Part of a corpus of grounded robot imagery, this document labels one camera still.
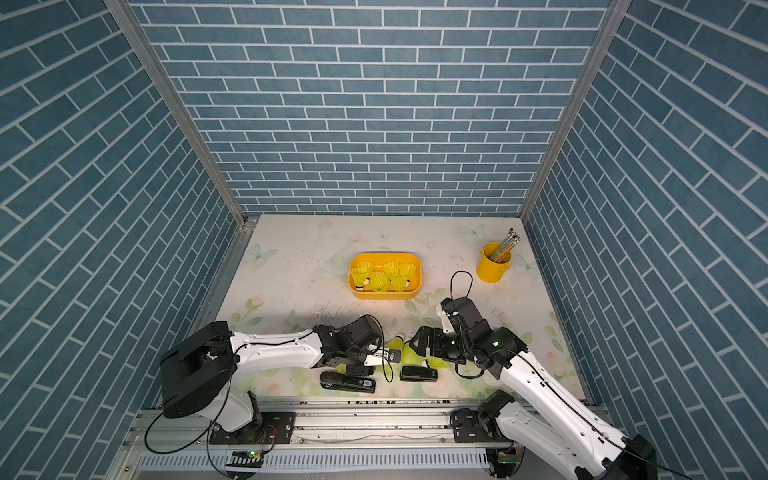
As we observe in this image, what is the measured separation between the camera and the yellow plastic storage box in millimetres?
980

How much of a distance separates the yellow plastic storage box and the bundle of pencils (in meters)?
0.26

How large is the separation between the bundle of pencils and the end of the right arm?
0.39m

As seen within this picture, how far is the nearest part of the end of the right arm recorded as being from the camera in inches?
20.8

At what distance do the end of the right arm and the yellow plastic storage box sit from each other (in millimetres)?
281

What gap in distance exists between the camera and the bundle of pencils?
3.12ft
